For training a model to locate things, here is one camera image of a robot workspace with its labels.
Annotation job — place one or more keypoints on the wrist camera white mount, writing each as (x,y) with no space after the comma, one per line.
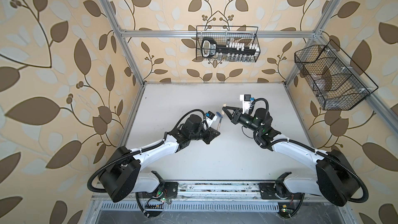
(210,117)
(246,100)

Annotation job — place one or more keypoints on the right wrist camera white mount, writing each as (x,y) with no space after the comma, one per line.
(246,100)

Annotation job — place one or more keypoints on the black wire basket right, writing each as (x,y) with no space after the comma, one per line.
(336,79)

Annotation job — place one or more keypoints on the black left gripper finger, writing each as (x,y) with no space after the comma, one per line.
(210,138)
(212,131)

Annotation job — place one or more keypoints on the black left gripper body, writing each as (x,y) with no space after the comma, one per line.
(201,135)

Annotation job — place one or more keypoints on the beige fountain pen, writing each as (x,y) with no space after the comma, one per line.
(219,125)

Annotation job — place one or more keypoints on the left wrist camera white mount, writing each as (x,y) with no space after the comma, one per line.
(210,117)

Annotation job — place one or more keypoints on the black tool in basket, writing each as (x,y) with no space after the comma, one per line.
(209,48)

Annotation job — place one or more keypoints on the black wire basket back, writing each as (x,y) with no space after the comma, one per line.
(242,34)

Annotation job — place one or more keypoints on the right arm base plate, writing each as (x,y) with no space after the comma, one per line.
(270,190)

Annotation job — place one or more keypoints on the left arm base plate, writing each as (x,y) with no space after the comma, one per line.
(166,190)

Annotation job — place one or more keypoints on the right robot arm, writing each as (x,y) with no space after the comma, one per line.
(332,176)

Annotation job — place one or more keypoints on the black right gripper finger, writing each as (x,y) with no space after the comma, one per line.
(228,109)
(230,115)

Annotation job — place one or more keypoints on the aluminium cage frame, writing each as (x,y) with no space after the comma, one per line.
(365,32)

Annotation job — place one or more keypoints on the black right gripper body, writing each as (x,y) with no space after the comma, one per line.
(244,121)

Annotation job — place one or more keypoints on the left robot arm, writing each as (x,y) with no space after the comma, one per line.
(123,173)

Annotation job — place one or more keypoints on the black wire basket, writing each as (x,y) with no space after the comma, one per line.
(336,79)
(242,34)

